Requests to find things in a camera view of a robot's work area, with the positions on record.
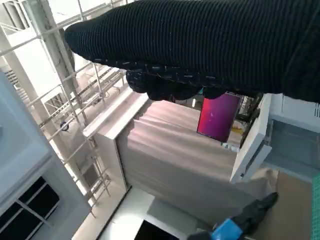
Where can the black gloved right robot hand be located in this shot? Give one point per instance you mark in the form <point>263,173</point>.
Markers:
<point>200,42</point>

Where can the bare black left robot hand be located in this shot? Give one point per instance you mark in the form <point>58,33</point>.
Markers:
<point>227,228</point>

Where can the monitor with purple screen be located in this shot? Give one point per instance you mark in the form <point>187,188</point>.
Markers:
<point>216,117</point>

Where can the white desk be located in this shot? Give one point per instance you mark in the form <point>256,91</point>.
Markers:
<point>250,150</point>

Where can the green cutting mat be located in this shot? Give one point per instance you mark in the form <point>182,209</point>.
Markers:
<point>316,207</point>

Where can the grey fabric partition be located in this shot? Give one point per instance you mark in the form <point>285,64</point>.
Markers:
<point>162,150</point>

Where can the white metal scaffold frame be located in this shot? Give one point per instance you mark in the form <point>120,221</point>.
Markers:
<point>53,32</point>

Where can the large white enclosure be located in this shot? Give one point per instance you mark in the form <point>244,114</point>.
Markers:
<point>25,150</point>

